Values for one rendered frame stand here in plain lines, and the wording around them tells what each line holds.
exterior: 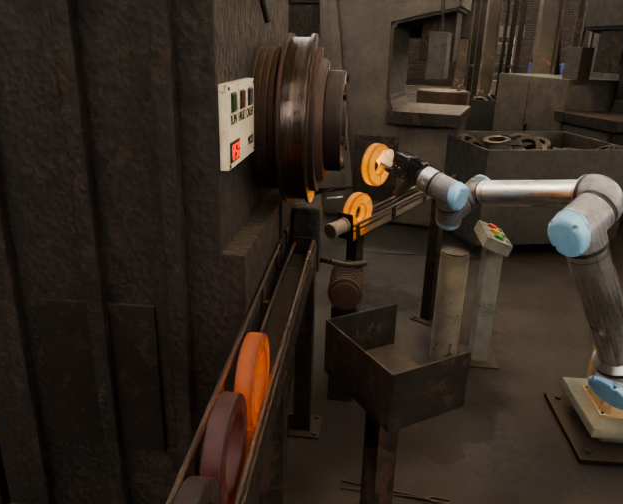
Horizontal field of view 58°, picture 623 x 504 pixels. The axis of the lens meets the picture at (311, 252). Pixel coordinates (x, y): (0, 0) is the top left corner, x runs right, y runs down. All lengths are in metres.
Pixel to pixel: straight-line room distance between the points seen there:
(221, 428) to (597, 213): 1.12
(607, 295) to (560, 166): 2.25
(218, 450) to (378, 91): 3.66
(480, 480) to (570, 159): 2.44
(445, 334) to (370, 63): 2.39
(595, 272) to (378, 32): 2.98
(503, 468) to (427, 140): 2.72
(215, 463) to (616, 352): 1.33
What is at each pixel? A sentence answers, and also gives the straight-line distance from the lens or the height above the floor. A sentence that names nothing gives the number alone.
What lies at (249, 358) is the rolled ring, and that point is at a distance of 1.05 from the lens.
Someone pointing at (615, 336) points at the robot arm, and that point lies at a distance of 1.87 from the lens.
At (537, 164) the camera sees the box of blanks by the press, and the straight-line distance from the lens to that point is 3.85.
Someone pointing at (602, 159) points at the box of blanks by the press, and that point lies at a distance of 4.09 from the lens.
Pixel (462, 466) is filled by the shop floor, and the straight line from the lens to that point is 2.09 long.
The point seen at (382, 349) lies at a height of 0.61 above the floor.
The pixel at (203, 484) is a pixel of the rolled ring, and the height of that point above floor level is 0.76.
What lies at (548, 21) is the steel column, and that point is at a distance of 10.49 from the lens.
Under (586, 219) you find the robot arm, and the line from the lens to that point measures 1.61.
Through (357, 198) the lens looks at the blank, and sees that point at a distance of 2.18.
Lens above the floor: 1.32
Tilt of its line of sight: 20 degrees down
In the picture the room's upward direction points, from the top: 2 degrees clockwise
